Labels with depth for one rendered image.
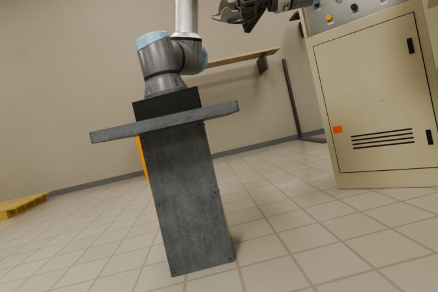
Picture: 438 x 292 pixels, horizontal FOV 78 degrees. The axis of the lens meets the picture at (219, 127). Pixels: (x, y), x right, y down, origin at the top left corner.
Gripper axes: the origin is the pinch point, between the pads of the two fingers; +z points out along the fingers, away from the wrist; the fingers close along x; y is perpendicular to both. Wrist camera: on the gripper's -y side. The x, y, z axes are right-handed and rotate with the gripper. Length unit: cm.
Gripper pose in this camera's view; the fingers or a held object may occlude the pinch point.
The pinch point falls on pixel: (214, 17)
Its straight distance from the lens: 99.0
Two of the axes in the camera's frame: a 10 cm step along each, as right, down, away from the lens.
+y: -0.3, -3.6, -9.3
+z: -9.7, 2.5, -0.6
